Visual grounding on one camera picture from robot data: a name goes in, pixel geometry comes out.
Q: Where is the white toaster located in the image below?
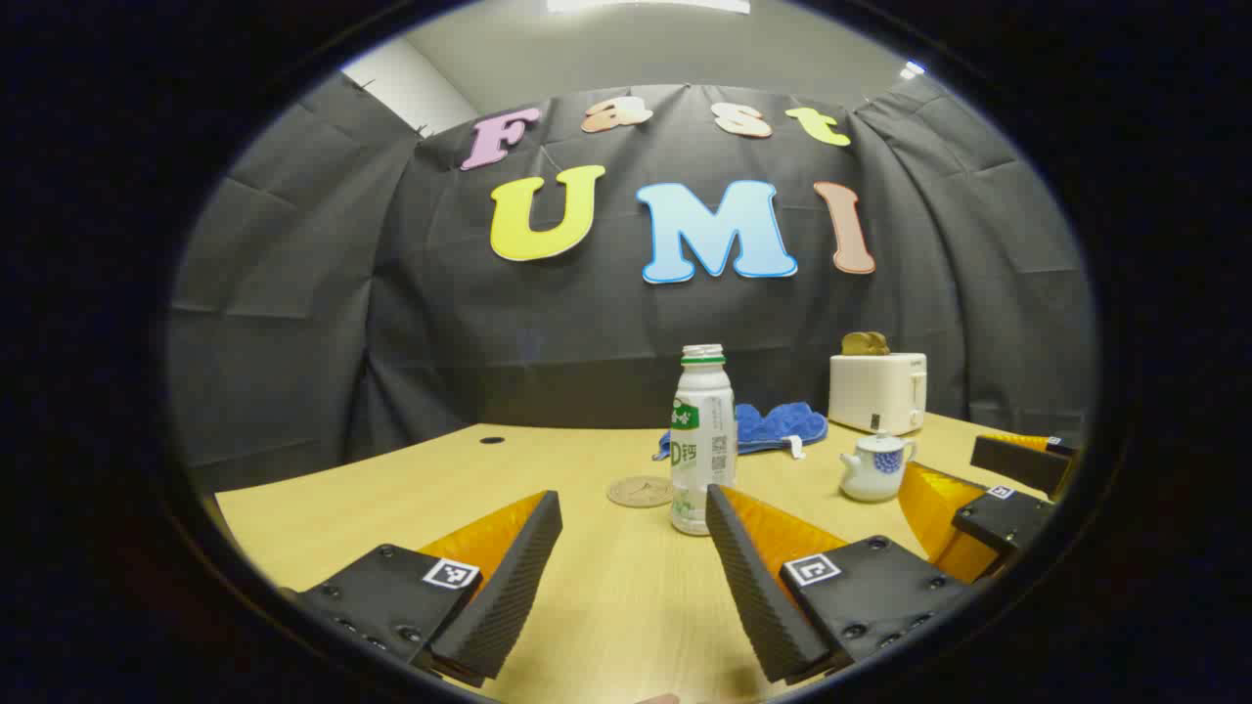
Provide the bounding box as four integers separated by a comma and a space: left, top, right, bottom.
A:
828, 352, 928, 436

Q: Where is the blue towel cloth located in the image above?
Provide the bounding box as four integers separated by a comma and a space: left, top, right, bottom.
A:
653, 401, 829, 461

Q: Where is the white blue-patterned teacup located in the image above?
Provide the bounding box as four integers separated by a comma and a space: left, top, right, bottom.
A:
839, 442, 918, 504

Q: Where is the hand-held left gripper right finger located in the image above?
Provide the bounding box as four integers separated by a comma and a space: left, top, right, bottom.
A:
704, 484, 984, 685

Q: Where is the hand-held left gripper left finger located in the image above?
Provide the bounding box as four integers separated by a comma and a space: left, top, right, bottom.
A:
279, 491, 564, 688

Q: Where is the round wooden coaster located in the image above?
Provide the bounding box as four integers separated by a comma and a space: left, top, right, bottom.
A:
606, 475, 676, 508

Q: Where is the black backdrop cloth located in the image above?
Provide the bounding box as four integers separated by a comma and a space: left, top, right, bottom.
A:
166, 73, 1096, 468

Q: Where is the white water bottle green label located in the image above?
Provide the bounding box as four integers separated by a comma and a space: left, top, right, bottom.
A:
669, 344, 738, 537

